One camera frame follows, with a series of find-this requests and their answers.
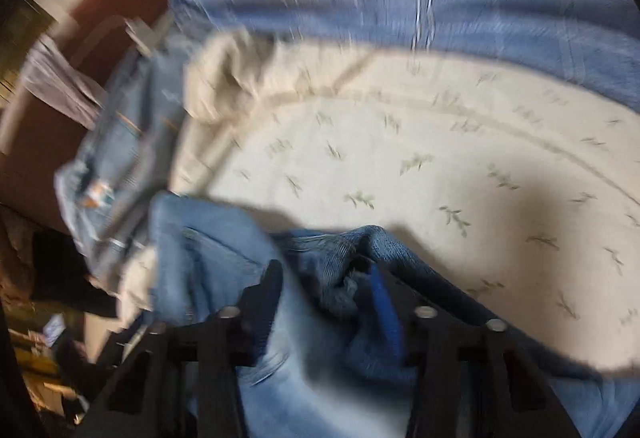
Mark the dark cloth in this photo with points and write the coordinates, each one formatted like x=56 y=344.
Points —
x=65 y=273

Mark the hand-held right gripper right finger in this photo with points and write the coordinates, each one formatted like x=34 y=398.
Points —
x=382 y=303

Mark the white charger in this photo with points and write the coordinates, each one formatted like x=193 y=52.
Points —
x=142 y=36

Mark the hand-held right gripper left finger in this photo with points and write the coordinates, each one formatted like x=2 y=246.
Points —
x=267 y=285

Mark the blue cloth with orange patch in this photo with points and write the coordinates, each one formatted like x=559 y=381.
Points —
x=125 y=143

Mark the light blue denim pants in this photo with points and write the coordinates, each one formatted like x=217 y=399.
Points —
x=200 y=258

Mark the cream leaf print bed sheet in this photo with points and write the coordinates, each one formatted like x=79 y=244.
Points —
x=400 y=143

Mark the grey cloth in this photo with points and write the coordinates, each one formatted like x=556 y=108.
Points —
x=60 y=83

